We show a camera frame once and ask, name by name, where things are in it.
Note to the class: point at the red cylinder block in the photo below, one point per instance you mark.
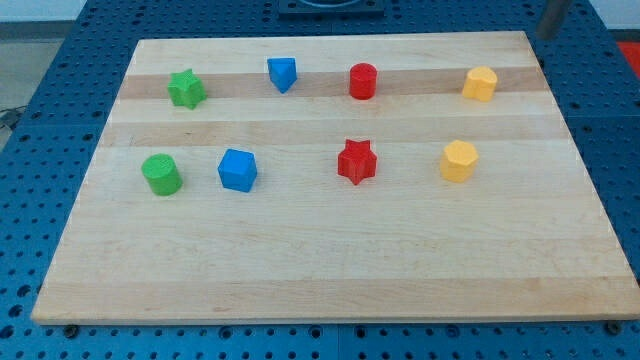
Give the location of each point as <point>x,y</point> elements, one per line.
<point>362,81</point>

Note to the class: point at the grey metal stick tool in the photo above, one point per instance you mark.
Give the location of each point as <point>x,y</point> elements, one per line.
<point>552,18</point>

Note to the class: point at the green cylinder block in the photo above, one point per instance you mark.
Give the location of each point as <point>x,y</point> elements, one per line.
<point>162,175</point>

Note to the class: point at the red object at edge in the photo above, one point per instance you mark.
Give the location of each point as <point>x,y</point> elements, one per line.
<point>631,52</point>

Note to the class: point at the green star block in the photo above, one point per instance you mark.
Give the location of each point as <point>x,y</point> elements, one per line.
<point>186,89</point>

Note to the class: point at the wooden board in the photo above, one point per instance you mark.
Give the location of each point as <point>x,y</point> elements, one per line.
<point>525,238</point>

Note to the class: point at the blue triangle block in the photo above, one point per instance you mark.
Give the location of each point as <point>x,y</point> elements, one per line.
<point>282,73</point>

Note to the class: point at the yellow hexagon block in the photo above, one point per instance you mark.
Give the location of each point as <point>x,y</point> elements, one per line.
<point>458,161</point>

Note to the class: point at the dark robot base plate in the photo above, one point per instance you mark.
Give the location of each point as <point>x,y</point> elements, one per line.
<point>294,9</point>

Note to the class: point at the blue cube block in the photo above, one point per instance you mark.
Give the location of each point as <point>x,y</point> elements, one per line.
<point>238,170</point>

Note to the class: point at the red star block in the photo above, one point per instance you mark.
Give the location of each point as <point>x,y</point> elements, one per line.
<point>357,161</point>

